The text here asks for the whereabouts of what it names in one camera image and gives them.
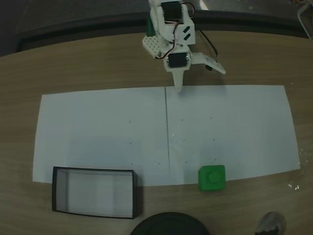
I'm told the green cube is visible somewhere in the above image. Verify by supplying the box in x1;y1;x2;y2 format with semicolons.
197;164;227;192

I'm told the dark open cardboard box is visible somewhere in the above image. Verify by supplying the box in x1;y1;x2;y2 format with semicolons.
51;166;138;219

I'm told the green clamp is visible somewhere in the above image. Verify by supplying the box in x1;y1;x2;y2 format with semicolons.
146;17;156;37

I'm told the white paper sheet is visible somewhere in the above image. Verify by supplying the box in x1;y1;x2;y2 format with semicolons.
165;84;301;186
32;87;170;186

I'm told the black round object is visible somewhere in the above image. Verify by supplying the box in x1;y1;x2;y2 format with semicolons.
131;212;210;235

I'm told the grey shoe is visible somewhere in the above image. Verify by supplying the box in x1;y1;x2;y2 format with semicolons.
255;211;287;235

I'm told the white perforated base plate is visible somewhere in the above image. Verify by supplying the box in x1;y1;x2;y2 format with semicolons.
142;35;164;60

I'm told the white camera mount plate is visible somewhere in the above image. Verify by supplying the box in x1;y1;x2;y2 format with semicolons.
191;52;226;75

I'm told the black camera cable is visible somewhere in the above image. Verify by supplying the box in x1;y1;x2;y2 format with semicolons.
195;28;220;62

